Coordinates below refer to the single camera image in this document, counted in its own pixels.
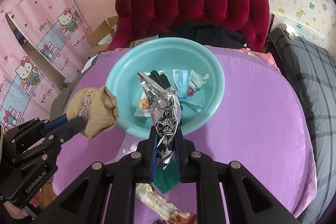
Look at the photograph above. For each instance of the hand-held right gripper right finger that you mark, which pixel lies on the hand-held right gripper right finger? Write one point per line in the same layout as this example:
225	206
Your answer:
178	158

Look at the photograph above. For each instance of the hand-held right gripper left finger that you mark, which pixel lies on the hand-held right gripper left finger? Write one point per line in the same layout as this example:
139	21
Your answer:
153	158

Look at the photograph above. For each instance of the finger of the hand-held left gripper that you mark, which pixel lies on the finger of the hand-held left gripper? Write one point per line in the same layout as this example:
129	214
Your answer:
56	121
72	128

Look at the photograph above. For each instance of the beige sock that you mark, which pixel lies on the beige sock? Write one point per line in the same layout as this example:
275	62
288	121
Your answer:
102	113

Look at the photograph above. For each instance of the silver foil packet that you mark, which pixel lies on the silver foil packet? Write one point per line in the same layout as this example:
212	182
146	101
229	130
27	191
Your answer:
162	113

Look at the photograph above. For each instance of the white snack packet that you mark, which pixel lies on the white snack packet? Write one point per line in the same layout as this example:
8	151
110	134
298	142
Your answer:
143	108

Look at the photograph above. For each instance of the blue face mask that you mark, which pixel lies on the blue face mask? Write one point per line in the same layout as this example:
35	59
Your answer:
181	85

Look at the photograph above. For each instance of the black glove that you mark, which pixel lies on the black glove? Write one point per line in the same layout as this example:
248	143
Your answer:
162	81

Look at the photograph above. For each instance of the white tissue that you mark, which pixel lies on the white tissue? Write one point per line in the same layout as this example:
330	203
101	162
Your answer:
197	79

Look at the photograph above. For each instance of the teal plastic basin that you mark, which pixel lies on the teal plastic basin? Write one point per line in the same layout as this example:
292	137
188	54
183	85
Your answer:
168	56

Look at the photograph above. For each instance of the person's left hand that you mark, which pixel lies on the person's left hand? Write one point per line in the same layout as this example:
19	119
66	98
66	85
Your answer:
14	209

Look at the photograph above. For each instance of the green cloth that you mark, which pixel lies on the green cloth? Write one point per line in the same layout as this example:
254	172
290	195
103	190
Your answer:
165	179

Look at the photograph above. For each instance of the clear zip bag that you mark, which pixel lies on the clear zip bag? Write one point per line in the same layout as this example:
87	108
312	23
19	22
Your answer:
128	148

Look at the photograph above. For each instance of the brown white snack wrapper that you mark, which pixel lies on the brown white snack wrapper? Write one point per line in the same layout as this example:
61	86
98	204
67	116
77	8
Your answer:
157	200

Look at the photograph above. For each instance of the pink cartoon curtain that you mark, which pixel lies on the pink cartoon curtain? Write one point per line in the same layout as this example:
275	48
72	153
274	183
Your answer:
39	29

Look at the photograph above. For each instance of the cardboard box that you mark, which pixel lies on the cardboard box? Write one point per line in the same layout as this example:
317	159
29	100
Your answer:
101	32

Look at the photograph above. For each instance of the black clothes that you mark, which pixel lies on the black clothes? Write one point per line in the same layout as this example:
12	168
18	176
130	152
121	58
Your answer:
210	35

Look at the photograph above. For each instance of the red velvet sofa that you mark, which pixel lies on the red velvet sofa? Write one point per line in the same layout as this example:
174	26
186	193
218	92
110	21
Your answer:
183	3

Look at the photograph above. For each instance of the grey plaid bedding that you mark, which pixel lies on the grey plaid bedding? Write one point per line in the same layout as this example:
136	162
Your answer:
315	82

